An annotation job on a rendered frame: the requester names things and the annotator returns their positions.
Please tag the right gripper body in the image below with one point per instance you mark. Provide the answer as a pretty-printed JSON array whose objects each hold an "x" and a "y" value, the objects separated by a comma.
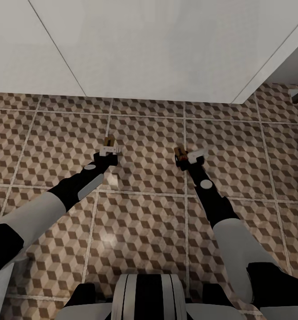
[{"x": 185, "y": 165}]

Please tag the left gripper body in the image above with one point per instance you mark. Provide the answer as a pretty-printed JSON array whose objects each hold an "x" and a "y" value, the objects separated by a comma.
[{"x": 110, "y": 160}]

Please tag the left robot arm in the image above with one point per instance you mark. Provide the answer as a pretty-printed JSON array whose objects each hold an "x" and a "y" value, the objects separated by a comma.
[{"x": 23, "y": 226}]

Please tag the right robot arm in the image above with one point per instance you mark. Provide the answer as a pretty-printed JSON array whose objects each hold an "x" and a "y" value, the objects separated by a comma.
[{"x": 254, "y": 275}]

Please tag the serving cart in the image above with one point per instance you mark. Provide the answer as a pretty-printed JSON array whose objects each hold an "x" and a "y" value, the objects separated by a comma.
[{"x": 16, "y": 268}]

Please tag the mousetrap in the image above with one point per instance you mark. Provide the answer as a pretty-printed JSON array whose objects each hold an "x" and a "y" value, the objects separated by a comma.
[
  {"x": 109, "y": 141},
  {"x": 180, "y": 153}
]

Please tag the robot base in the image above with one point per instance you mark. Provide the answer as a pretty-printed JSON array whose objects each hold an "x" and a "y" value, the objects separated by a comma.
[{"x": 215, "y": 306}]

